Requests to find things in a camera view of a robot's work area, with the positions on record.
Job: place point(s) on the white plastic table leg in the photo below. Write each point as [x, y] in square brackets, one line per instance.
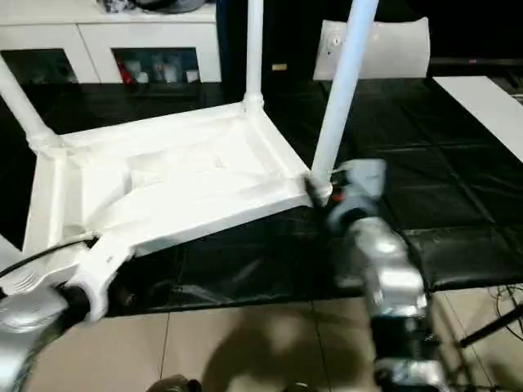
[29, 106]
[254, 53]
[8, 253]
[343, 90]

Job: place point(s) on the black work mat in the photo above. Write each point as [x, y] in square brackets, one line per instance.
[425, 204]

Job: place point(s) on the small yellow label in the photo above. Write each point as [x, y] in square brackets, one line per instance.
[279, 67]

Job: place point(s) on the black cabinet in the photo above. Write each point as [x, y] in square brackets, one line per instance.
[286, 33]

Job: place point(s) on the white plastic bag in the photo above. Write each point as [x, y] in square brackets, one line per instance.
[392, 49]

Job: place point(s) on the white side table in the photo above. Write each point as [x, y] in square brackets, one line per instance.
[482, 110]

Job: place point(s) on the black work table foot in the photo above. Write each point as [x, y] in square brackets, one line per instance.
[494, 327]

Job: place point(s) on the black bar with red mark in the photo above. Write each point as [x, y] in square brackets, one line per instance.
[474, 60]

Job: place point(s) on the red bottle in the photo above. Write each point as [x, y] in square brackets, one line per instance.
[124, 72]

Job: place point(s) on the black rice cooker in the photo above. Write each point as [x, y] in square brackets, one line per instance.
[167, 5]

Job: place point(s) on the black robot left foot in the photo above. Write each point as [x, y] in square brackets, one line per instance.
[172, 384]

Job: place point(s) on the dark tangled clutter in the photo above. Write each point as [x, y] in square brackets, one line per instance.
[114, 5]

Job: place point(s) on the white cabinet with glass doors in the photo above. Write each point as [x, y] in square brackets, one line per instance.
[82, 41]

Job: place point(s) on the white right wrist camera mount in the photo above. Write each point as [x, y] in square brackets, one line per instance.
[359, 180]

